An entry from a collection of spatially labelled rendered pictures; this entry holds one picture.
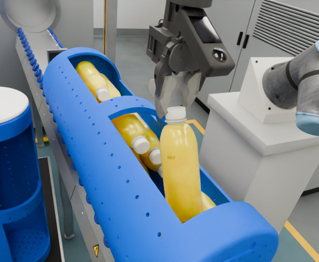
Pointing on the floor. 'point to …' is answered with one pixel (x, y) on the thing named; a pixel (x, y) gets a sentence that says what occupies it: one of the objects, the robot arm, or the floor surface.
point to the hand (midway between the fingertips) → (174, 112)
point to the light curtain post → (110, 29)
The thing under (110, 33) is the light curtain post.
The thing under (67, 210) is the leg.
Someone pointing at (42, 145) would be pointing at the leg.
